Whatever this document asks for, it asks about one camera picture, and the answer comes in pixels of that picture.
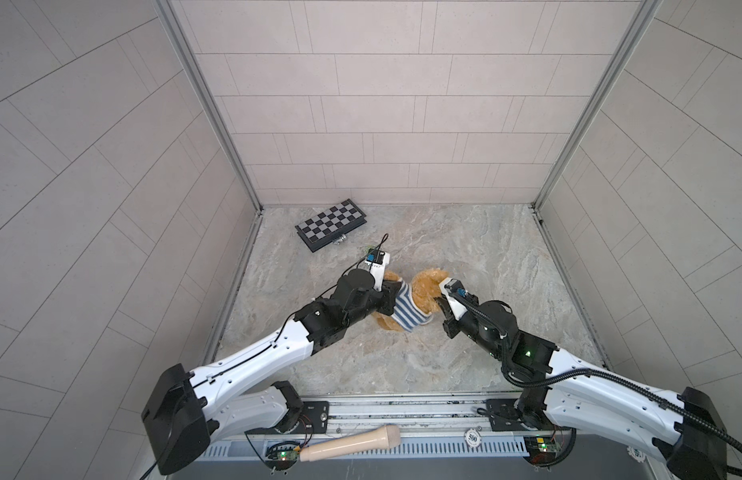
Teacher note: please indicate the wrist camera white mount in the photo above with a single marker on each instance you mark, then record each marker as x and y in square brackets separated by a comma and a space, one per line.
[375, 262]
[454, 301]

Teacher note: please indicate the beige wooden handle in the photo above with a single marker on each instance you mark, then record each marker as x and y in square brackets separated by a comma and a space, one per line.
[383, 438]

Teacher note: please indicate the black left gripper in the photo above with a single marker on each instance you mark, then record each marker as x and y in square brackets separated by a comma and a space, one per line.
[386, 302]

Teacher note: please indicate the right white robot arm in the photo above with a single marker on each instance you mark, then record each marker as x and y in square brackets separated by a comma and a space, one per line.
[683, 430]

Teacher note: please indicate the brown teddy bear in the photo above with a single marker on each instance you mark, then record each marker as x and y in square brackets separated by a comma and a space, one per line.
[425, 291]

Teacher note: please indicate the left green circuit board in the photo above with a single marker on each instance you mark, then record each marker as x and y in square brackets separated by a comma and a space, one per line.
[282, 456]

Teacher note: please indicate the blue white striped sweater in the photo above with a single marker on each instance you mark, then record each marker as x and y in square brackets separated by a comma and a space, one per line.
[405, 312]

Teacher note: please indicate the aluminium mounting rail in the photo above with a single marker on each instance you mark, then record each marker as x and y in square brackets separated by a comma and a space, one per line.
[434, 426]

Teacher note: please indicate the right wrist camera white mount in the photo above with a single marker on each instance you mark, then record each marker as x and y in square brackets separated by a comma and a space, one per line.
[454, 301]

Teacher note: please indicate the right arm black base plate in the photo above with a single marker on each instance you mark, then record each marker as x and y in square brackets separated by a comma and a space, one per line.
[509, 414]

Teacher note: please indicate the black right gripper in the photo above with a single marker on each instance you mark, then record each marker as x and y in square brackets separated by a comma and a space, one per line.
[448, 320]

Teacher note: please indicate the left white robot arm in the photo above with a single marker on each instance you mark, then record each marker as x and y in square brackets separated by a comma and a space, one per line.
[189, 409]

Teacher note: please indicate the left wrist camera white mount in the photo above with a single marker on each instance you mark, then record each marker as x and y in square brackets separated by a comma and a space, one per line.
[375, 262]

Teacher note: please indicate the folded black chess board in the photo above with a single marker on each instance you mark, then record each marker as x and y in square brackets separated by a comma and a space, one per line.
[331, 224]

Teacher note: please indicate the right circuit board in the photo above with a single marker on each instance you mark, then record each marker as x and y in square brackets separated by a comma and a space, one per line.
[541, 449]

